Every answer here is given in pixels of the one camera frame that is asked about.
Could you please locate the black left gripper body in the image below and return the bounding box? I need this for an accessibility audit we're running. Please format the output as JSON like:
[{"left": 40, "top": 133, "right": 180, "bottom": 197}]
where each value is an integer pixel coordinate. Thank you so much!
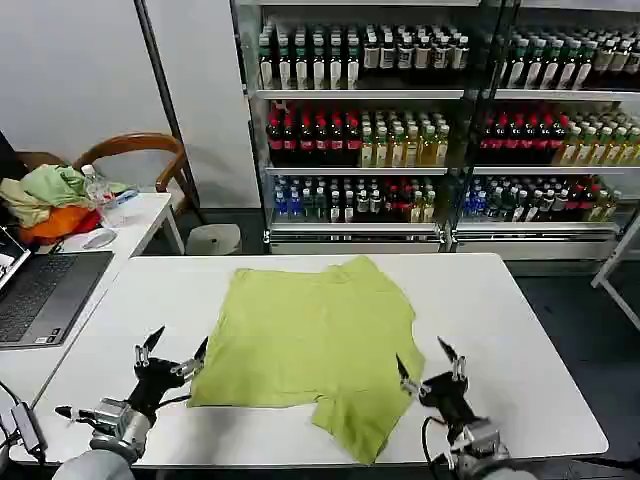
[{"left": 127, "top": 357, "right": 194, "bottom": 417}]

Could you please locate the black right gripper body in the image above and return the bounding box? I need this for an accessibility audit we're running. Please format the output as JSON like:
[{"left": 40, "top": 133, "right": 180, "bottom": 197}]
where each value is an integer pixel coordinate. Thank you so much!
[{"left": 417, "top": 370, "right": 479, "bottom": 427}]

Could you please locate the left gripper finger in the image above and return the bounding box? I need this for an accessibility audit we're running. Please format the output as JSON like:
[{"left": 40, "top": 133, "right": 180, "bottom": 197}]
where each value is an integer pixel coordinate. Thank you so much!
[
  {"left": 133, "top": 325, "right": 166, "bottom": 369},
  {"left": 169, "top": 335, "right": 210, "bottom": 378}
]

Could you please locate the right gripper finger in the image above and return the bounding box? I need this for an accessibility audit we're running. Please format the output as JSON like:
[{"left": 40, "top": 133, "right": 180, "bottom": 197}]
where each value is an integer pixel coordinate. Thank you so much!
[
  {"left": 394, "top": 352, "right": 424, "bottom": 397},
  {"left": 436, "top": 335, "right": 468, "bottom": 383}
]

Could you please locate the lime green shirt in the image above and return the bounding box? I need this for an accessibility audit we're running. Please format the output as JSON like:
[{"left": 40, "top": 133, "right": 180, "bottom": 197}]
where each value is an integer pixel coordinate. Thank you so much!
[{"left": 186, "top": 255, "right": 427, "bottom": 466}]

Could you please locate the dark grey laptop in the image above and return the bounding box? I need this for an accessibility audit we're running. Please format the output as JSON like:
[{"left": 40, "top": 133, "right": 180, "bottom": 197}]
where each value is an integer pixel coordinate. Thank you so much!
[{"left": 0, "top": 224, "right": 115, "bottom": 349}]

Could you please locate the grey computer mouse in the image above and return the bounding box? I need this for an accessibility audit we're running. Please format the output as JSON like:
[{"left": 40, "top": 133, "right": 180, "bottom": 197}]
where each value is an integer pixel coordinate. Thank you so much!
[{"left": 81, "top": 230, "right": 117, "bottom": 250}]

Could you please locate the white round stool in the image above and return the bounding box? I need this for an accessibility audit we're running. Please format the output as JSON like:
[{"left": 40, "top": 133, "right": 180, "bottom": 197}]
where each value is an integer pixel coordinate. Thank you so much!
[{"left": 185, "top": 223, "right": 245, "bottom": 257}]

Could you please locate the white side desk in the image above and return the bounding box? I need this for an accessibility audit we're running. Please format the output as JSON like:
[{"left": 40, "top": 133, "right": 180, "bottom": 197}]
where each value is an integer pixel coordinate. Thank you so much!
[{"left": 0, "top": 191, "right": 187, "bottom": 409}]

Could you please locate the clear plastic water bottle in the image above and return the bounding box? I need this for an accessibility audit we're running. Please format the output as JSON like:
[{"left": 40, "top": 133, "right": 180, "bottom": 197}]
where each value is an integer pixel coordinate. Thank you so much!
[{"left": 79, "top": 164, "right": 117, "bottom": 229}]

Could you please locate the pile of coloured clothes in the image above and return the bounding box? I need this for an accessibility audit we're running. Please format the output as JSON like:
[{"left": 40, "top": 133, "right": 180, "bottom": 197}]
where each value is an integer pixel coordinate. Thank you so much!
[{"left": 0, "top": 163, "right": 129, "bottom": 246}]

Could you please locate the brown wooden chair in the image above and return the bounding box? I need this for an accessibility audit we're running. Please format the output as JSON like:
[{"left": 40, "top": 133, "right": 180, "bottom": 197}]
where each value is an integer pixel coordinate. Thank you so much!
[{"left": 71, "top": 131, "right": 201, "bottom": 226}]

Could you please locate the glass shelf with drink bottles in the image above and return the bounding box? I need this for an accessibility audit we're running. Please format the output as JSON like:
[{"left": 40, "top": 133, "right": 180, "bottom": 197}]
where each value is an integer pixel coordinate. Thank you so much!
[
  {"left": 230, "top": 0, "right": 494, "bottom": 255},
  {"left": 449, "top": 0, "right": 640, "bottom": 262}
]

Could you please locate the black slanted pole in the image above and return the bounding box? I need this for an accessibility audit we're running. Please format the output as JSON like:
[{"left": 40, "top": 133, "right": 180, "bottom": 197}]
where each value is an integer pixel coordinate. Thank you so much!
[{"left": 133, "top": 0, "right": 207, "bottom": 226}]

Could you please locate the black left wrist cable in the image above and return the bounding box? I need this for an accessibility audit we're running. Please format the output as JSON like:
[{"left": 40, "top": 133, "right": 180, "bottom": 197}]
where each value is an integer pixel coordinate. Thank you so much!
[{"left": 53, "top": 393, "right": 193, "bottom": 420}]

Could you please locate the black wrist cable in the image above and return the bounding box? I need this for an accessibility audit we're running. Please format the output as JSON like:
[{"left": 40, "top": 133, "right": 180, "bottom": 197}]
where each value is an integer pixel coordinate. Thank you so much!
[
  {"left": 53, "top": 393, "right": 193, "bottom": 420},
  {"left": 421, "top": 414, "right": 457, "bottom": 470}
]

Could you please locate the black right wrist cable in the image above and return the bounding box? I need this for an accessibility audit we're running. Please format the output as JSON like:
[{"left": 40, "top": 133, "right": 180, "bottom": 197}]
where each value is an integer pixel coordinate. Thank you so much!
[{"left": 421, "top": 414, "right": 457, "bottom": 470}]

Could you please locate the grey usb hub with cables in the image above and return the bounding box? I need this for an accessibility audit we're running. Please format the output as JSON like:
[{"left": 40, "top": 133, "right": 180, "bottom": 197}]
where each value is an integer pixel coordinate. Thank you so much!
[{"left": 0, "top": 382, "right": 51, "bottom": 464}]

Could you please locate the white metal frame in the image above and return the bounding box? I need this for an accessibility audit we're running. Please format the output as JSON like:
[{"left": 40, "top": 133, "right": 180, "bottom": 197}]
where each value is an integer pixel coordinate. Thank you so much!
[{"left": 589, "top": 209, "right": 640, "bottom": 332}]

